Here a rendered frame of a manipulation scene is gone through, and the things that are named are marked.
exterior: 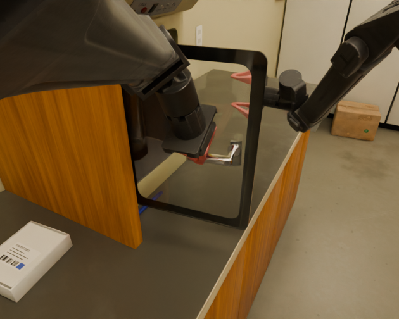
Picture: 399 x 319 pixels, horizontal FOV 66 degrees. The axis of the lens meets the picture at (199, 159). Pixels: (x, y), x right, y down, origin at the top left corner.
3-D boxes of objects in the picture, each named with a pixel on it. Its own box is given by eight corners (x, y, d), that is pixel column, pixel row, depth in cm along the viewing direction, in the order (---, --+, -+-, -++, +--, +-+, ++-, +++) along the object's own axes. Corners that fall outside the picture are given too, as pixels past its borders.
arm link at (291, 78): (298, 134, 83) (323, 116, 83) (299, 109, 73) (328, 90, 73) (270, 107, 89) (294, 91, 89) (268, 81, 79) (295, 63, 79)
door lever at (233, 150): (195, 150, 63) (194, 139, 62) (240, 156, 60) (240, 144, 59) (185, 164, 59) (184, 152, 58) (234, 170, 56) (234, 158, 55)
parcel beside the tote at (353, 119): (330, 134, 321) (337, 109, 306) (331, 122, 347) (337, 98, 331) (373, 142, 309) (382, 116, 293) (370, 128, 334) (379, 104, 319)
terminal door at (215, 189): (132, 200, 79) (107, 38, 58) (247, 230, 71) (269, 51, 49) (130, 202, 79) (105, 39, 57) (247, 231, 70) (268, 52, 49)
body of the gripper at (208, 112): (163, 154, 51) (147, 126, 45) (185, 109, 56) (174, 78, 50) (199, 161, 49) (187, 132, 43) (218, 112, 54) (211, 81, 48)
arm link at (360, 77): (368, 62, 42) (430, 19, 43) (341, 32, 43) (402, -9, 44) (296, 139, 85) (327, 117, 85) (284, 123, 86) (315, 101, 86)
